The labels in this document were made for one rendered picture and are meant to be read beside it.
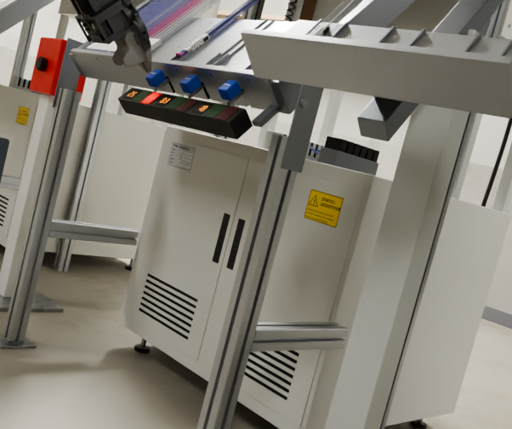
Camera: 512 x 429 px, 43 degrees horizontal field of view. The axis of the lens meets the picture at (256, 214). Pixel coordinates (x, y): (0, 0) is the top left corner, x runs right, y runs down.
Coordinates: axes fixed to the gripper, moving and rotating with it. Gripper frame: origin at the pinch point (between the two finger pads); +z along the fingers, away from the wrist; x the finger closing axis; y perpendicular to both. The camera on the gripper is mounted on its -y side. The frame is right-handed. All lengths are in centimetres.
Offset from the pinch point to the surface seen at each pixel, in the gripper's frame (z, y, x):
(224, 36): 3.3, -16.1, 3.9
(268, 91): 4.1, -2.3, 28.9
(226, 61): 3.3, -7.9, 12.9
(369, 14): 3.7, -26.9, 32.0
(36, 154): 31, 8, -72
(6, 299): 61, 40, -70
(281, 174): 13.0, 6.6, 36.0
